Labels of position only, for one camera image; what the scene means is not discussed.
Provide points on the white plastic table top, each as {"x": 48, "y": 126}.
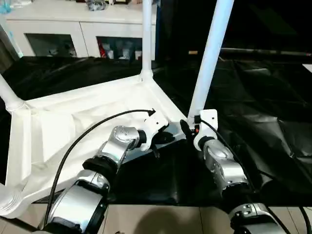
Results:
{"x": 61, "y": 126}

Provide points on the black mat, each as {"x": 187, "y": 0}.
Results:
{"x": 256, "y": 122}

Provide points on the small tan label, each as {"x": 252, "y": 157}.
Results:
{"x": 193, "y": 52}

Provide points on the dark blue upright panel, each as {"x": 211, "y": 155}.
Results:
{"x": 158, "y": 36}

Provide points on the red packet in cabinet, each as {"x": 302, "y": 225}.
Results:
{"x": 102, "y": 50}

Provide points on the white flat board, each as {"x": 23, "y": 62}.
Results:
{"x": 307, "y": 67}

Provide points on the white cabinet with glass doors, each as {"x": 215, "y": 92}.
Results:
{"x": 61, "y": 24}

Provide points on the black metal table leg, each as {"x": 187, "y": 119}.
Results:
{"x": 26, "y": 225}

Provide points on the pale blue translucent container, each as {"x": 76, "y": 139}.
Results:
{"x": 13, "y": 41}

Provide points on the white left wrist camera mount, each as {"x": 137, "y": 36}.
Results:
{"x": 156, "y": 119}

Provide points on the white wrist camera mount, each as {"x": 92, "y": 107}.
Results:
{"x": 156, "y": 119}
{"x": 208, "y": 117}

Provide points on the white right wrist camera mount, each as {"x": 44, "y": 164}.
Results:
{"x": 208, "y": 117}

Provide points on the black metal rail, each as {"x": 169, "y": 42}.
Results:
{"x": 268, "y": 51}

